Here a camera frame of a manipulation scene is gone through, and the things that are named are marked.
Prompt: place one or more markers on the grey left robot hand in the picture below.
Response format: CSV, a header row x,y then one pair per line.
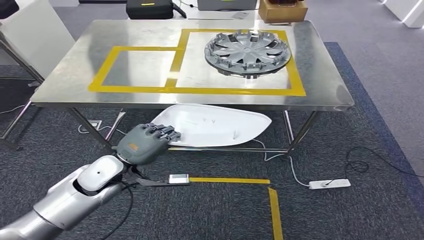
x,y
142,145

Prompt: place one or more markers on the white curved plastic panel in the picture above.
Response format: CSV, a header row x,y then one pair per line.
x,y
215,127

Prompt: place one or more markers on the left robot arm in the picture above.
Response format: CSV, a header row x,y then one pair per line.
x,y
63,203

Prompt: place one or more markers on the yellow tape on workbench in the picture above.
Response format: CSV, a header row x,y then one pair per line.
x,y
198,90

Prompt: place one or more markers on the stainless steel workbench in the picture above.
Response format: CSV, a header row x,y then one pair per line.
x,y
82,73

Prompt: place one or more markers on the floor socket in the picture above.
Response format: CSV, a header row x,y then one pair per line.
x,y
95,125

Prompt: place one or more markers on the yellow floor tape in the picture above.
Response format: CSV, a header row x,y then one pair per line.
x,y
275,215
232,181

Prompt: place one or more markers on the black carry case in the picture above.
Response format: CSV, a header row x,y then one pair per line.
x,y
149,10

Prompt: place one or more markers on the grey wheel hubcap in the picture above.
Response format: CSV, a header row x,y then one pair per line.
x,y
246,51

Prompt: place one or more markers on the grey desk metal legs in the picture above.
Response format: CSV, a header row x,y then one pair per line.
x,y
20,62

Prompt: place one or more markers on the black bag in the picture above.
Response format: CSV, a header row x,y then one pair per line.
x,y
8,8

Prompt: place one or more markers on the brown cardboard box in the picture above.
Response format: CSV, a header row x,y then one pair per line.
x,y
281,13

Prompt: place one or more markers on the white power strip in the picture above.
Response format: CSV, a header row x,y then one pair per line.
x,y
331,184

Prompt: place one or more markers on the white cabinet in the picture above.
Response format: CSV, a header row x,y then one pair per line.
x,y
404,11

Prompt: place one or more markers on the black camera bracket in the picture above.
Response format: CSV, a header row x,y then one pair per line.
x,y
142,180

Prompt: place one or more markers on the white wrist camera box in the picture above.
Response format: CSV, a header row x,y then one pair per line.
x,y
179,179

